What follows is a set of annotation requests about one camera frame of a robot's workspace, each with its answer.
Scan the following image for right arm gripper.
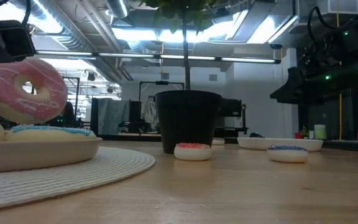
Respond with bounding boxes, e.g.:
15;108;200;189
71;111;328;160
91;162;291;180
270;32;354;105

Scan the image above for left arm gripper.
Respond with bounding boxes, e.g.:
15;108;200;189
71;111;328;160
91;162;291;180
0;20;37;68

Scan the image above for large pink frosted donut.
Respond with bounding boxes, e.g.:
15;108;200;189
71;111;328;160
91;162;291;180
0;58;69;126

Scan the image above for large blue frosted donut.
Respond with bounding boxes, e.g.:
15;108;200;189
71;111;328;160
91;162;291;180
4;124;98;142

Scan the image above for small red sprinkled donut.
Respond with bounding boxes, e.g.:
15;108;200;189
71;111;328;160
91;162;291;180
173;142;213;162

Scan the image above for pale green cup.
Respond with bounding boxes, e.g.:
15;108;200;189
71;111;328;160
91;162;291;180
313;124;327;140

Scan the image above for black machine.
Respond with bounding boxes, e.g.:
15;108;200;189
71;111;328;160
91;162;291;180
219;98;249;138

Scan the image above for small navy blue donut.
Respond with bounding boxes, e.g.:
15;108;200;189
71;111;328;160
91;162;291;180
266;144;310;164

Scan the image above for ceiling light panel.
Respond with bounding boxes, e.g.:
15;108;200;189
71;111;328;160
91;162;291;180
110;9;250;44
247;14;298;44

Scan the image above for small white plate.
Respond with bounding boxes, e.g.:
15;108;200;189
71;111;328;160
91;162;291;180
236;137;324;152

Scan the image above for person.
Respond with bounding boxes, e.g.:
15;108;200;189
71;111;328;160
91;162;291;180
61;101;78;128

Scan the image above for green plant in black pot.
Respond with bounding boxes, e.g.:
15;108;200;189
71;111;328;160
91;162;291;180
138;0;224;155

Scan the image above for beige round bowl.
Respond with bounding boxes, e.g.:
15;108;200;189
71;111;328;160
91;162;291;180
0;137;104;174

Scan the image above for long black light bar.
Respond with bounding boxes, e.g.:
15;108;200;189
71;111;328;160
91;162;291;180
35;49;282;65

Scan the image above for grey cloth cover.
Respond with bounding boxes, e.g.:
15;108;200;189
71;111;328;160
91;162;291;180
96;98;131;135

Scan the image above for large white plate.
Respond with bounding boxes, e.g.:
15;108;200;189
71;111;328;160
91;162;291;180
0;146;157;212

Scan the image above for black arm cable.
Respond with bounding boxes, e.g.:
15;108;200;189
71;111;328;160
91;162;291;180
0;0;32;27

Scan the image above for yellow hanging cable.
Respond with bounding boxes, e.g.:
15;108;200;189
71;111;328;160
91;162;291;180
335;12;344;141

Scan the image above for silver ceiling duct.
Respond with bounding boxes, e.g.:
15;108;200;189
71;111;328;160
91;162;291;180
104;0;131;19
9;0;94;54

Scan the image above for black gantry frame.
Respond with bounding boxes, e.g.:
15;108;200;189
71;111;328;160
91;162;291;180
138;80;186;103

